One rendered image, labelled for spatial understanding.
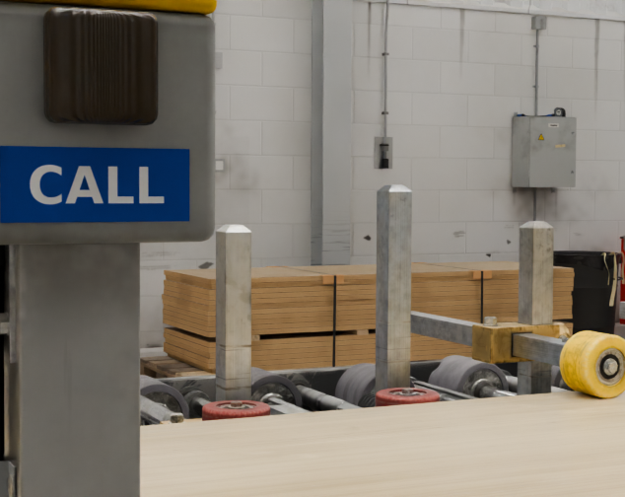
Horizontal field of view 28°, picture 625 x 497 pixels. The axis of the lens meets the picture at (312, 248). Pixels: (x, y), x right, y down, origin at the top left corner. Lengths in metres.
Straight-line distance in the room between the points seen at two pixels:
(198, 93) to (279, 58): 7.87
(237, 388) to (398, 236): 0.30
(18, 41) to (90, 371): 0.09
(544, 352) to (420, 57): 7.09
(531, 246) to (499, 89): 7.29
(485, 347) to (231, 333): 0.38
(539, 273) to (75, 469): 1.44
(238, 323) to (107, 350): 1.19
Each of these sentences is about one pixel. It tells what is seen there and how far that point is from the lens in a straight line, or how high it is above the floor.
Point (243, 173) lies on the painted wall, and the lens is 8.08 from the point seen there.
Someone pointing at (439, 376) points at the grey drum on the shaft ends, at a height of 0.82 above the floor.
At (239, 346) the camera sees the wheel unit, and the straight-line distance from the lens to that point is 1.56.
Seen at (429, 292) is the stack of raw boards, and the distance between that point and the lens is 7.23.
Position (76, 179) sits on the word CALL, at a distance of 0.34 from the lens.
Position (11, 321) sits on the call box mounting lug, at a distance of 0.36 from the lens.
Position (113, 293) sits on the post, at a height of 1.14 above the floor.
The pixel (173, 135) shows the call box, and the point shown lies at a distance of 0.34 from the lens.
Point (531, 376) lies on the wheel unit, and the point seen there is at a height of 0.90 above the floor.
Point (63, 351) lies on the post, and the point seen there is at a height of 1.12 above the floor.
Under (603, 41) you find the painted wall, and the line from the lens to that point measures 9.60.
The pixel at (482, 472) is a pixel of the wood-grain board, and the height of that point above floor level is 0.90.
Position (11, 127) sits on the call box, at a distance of 0.33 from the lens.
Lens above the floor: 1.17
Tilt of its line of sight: 3 degrees down
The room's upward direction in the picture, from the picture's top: straight up
